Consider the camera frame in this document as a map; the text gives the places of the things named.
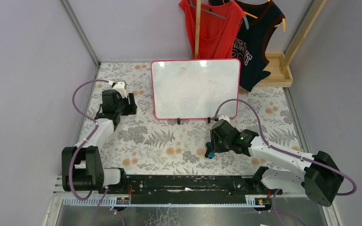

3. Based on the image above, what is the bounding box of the blue whiteboard eraser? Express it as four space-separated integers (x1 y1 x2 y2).
205 142 214 159

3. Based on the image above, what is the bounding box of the pink framed whiteboard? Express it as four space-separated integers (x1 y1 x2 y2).
150 58 241 120

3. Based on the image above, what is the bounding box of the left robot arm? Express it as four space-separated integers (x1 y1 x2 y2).
62 89 137 192

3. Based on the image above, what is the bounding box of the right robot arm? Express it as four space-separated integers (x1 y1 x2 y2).
206 120 344 207

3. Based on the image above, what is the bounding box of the floral table mat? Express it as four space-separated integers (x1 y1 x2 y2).
87 63 303 175

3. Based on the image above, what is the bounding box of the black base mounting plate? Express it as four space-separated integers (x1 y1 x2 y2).
108 175 275 203

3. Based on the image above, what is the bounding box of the wooden clothes rack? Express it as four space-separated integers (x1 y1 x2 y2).
192 0 325 87

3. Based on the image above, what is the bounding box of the red tank top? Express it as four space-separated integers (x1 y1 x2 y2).
179 0 246 59

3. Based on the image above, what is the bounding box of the dark navy jersey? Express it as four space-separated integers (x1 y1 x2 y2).
208 0 286 93

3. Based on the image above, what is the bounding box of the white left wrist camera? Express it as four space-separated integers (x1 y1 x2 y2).
112 81 128 98

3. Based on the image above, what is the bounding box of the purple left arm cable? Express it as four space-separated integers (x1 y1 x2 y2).
68 79 113 226

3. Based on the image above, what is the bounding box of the white slotted cable duct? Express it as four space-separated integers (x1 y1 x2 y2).
62 196 266 209

